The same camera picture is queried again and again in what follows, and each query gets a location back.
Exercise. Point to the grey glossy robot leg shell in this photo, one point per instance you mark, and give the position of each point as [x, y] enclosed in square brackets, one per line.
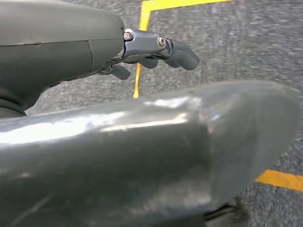
[130, 156]

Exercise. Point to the yellow floor tape square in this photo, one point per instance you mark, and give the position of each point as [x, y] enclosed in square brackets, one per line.
[144, 15]

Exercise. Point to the black robot foot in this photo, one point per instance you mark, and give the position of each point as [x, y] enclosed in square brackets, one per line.
[224, 214]

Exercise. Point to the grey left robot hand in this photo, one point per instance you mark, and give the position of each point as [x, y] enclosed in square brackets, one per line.
[59, 37]

